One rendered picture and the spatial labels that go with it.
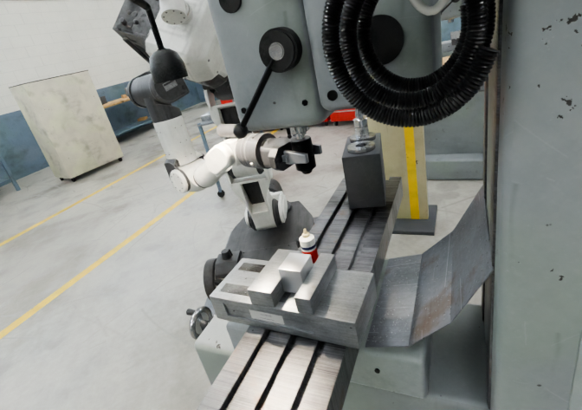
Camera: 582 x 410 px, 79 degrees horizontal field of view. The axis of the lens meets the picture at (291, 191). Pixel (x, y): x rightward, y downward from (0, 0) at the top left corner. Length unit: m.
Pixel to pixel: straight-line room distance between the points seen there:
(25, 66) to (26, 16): 1.01
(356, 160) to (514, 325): 0.67
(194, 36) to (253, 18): 0.49
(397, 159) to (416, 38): 2.09
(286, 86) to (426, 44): 0.24
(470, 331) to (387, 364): 0.29
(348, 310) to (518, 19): 0.53
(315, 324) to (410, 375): 0.24
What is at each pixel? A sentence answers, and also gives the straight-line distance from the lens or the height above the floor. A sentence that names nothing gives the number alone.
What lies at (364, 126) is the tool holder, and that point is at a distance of 1.25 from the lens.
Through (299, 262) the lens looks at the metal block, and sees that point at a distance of 0.77.
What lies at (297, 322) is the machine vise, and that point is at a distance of 0.78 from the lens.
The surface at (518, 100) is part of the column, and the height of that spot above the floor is 1.36.
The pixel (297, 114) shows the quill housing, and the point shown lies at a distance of 0.67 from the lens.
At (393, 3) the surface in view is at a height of 1.48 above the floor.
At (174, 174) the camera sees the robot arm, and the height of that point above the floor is 1.16.
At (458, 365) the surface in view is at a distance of 1.00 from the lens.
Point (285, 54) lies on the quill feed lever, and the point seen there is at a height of 1.45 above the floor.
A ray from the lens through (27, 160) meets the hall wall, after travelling 8.84.
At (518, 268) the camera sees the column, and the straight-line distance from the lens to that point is 0.59.
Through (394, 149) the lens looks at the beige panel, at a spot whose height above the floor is 0.59.
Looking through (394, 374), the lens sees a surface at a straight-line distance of 0.89.
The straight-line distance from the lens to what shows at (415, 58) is 0.58.
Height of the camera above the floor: 1.48
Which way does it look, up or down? 24 degrees down
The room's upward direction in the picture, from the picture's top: 13 degrees counter-clockwise
